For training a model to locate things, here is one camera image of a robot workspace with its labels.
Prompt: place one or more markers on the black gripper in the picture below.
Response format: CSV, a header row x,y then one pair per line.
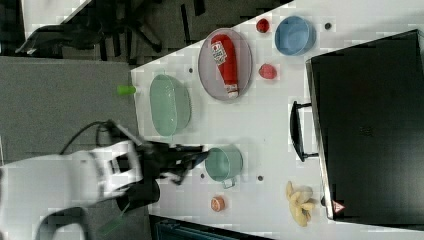
x,y
160,159

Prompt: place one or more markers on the black toaster oven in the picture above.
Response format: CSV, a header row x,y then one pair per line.
x,y
367,105

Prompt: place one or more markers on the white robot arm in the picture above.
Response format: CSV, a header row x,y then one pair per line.
x,y
44,194

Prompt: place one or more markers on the green small pot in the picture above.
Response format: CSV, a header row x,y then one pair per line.
x,y
223,164

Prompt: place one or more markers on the orange toy fruit slice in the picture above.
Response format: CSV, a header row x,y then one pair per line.
x,y
217,204

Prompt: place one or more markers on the green perforated colander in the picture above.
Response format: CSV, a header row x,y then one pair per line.
x,y
170,105

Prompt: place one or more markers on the grey round plate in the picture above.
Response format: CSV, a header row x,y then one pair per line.
x,y
209,74

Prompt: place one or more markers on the green cylinder on table edge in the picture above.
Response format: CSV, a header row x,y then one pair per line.
x,y
126,90

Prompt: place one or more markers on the yellow plush banana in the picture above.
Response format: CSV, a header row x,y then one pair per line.
x,y
299,202

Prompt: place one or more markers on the red plush ketchup bottle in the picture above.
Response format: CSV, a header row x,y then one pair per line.
x,y
224,55

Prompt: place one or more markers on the red toy strawberry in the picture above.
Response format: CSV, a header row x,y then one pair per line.
x,y
268,71

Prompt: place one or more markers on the small red toy fruit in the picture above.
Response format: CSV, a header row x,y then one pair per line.
x,y
262,25

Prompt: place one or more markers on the black office chair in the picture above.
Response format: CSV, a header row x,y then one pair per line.
x,y
81,24

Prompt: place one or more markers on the blue bowl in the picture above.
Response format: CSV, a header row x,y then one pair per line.
x,y
294,36

